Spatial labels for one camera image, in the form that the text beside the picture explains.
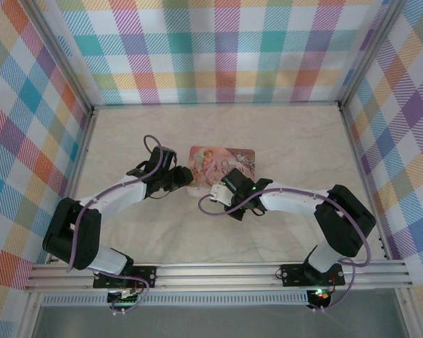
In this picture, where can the aluminium frame post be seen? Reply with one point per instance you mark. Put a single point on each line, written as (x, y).
(370, 53)
(61, 56)

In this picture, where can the aluminium frame cross bar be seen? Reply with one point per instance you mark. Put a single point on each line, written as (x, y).
(215, 104)

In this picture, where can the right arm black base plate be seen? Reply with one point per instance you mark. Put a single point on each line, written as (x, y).
(292, 274)

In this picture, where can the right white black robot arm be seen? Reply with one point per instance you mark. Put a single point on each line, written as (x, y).
(292, 200)

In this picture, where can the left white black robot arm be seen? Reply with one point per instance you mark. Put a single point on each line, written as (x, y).
(120, 197)

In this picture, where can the aluminium mounting rail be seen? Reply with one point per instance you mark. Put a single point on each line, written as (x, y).
(215, 274)

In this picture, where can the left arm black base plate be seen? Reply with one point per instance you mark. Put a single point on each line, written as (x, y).
(148, 273)

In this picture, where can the aluminium frame side rail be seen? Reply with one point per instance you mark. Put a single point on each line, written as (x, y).
(82, 151)
(361, 169)

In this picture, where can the aluminium frame leg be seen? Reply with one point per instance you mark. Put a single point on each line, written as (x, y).
(30, 317)
(409, 317)

